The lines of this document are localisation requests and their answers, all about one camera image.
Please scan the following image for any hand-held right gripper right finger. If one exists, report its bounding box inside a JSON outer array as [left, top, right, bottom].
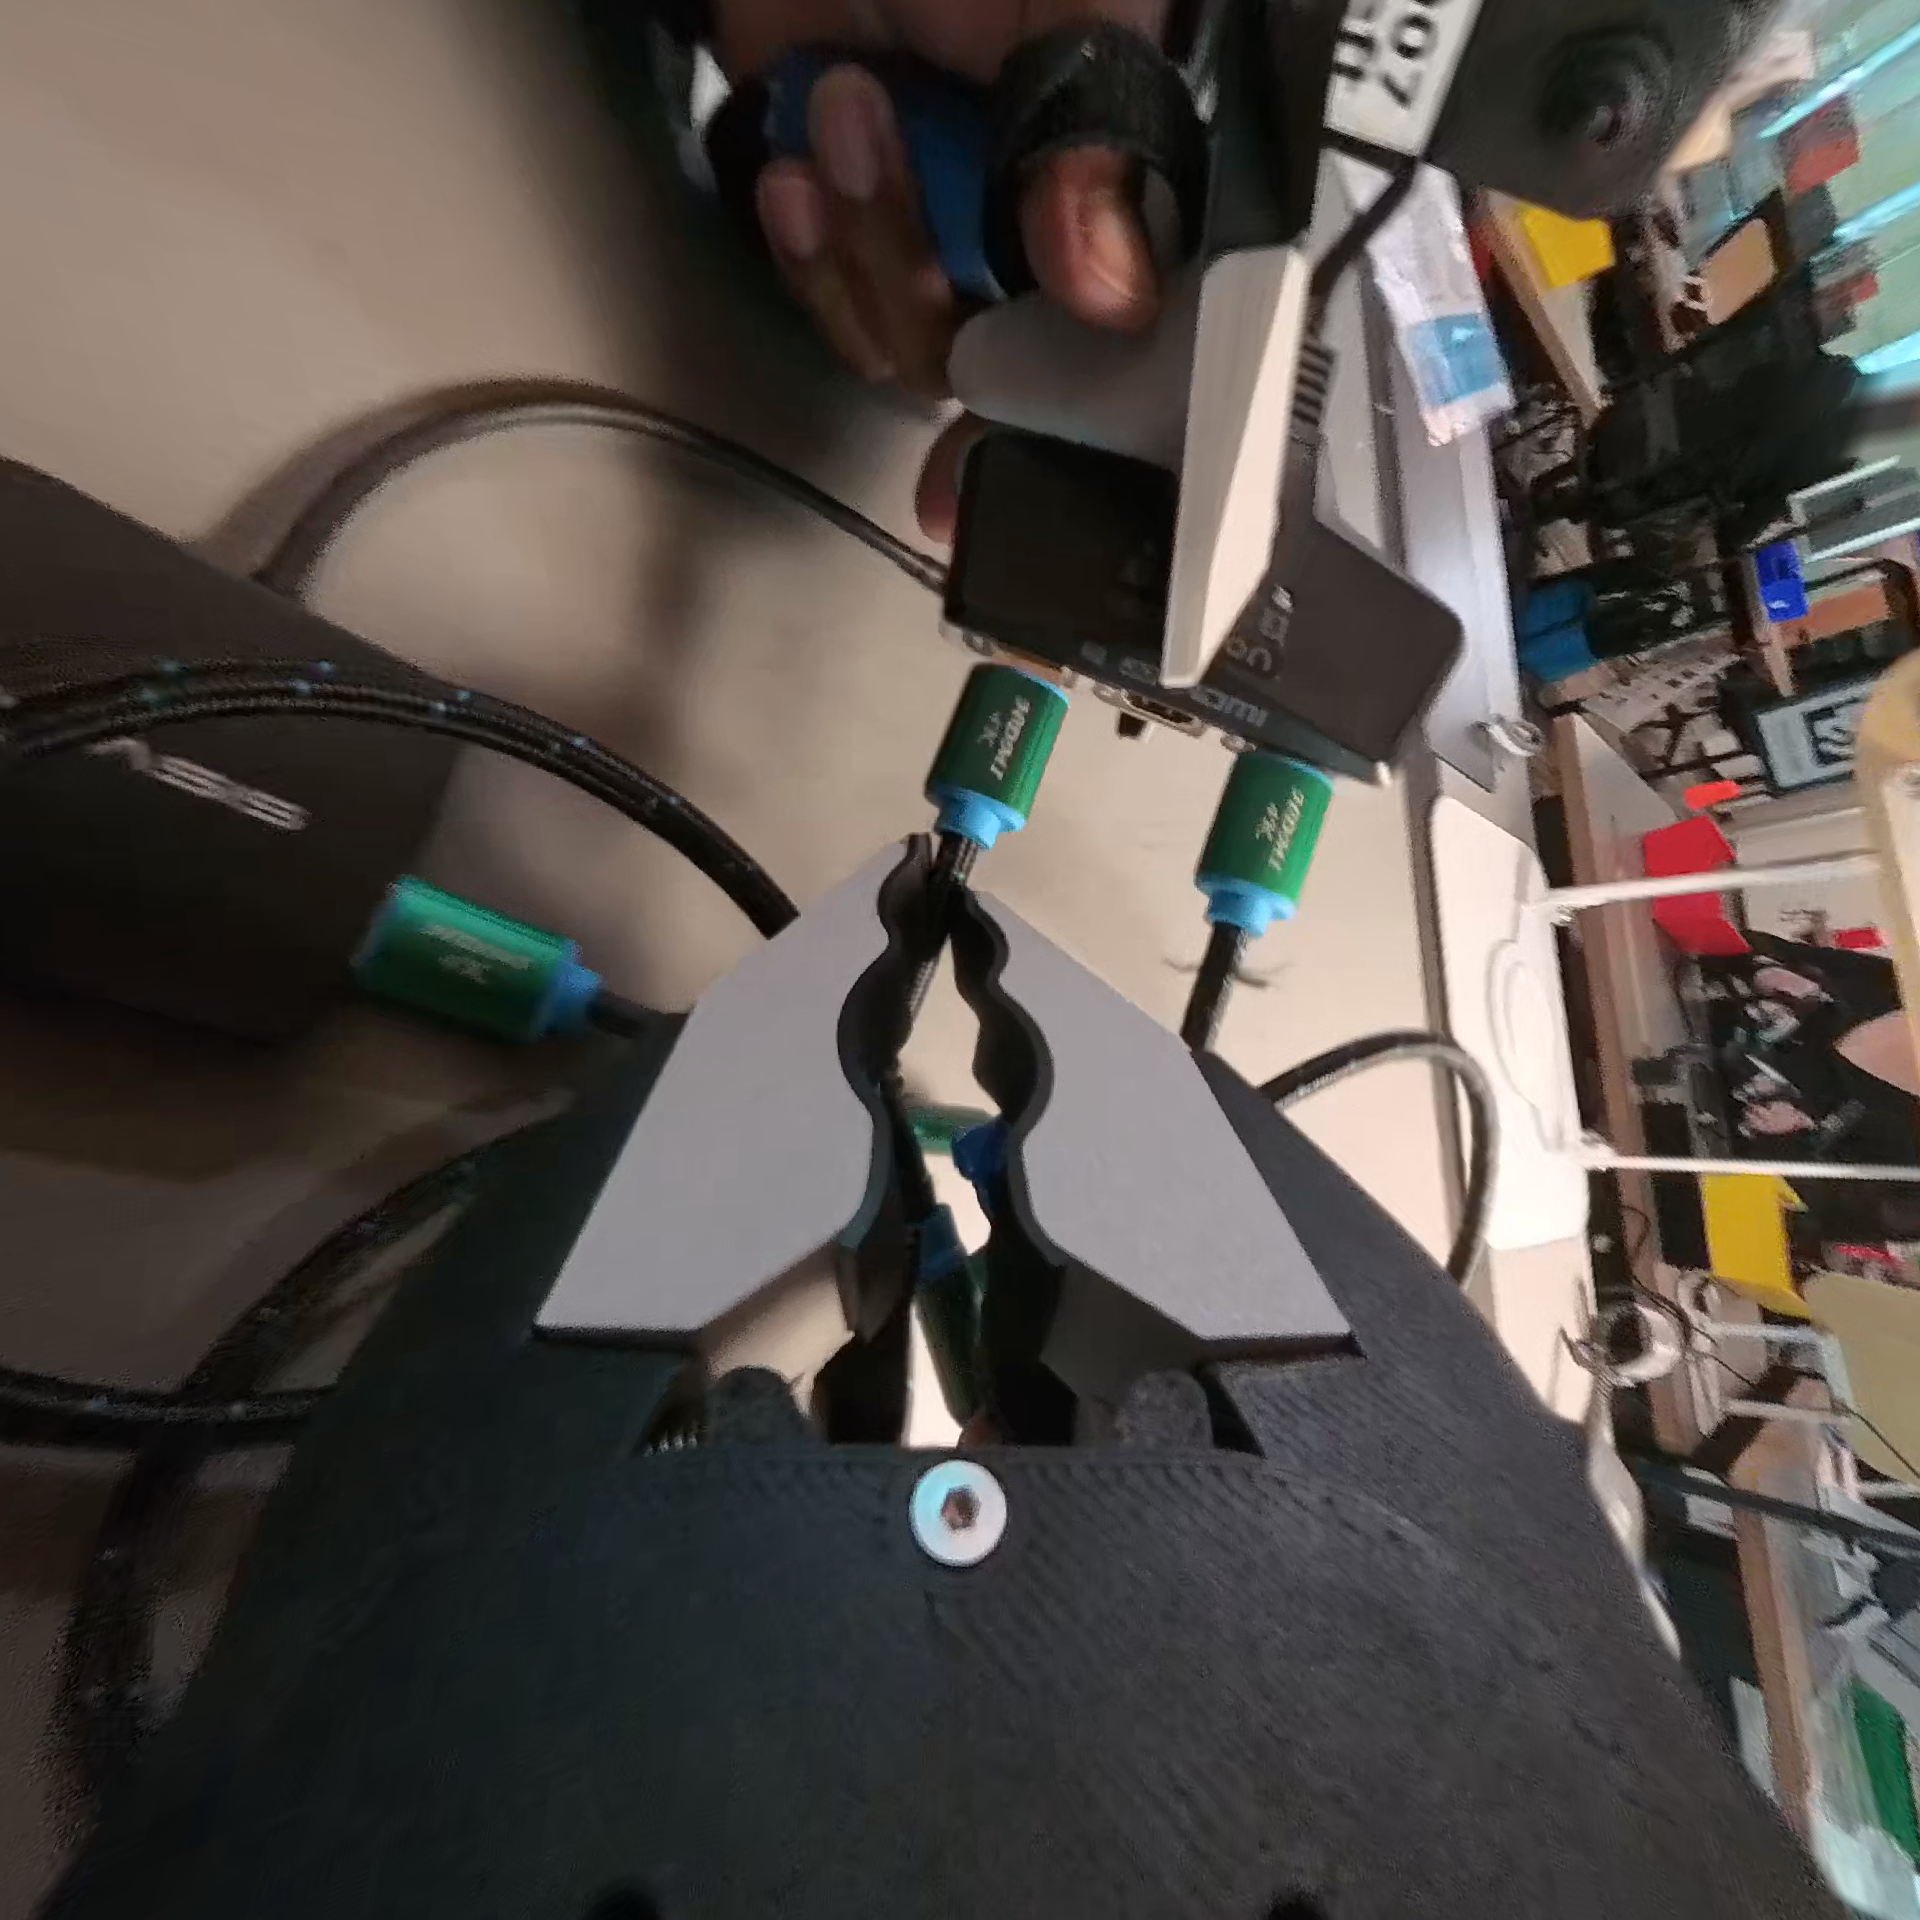
[[948, 884, 1350, 1403]]

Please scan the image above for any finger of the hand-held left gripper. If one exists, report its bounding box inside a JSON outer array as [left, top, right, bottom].
[[1159, 245, 1326, 689], [948, 289, 1204, 456]]

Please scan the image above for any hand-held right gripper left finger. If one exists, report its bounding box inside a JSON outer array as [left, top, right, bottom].
[[535, 836, 939, 1375]]

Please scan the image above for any black hdmi switch with cable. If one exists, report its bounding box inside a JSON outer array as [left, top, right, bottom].
[[941, 427, 1469, 785]]

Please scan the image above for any black square hub with cable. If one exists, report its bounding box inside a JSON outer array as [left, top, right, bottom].
[[0, 376, 962, 1044]]

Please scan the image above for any person's left hand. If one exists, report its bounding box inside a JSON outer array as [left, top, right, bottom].
[[717, 0, 1203, 544]]

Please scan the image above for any white paper sheet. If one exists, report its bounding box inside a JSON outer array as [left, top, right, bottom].
[[1370, 193, 1519, 449]]

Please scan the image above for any dark flat desk panel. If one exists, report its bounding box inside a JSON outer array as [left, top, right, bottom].
[[1319, 165, 1542, 785]]

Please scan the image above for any blue bag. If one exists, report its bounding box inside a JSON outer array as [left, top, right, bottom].
[[1519, 583, 1603, 682]]

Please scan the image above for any yellow plastic bin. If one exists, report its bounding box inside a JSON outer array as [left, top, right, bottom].
[[1699, 1175, 1813, 1316]]

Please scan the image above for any red plastic bin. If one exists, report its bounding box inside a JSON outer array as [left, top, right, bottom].
[[1639, 813, 1752, 959]]

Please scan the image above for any small black white marker sign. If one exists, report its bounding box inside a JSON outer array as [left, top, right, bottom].
[[1760, 696, 1880, 794]]

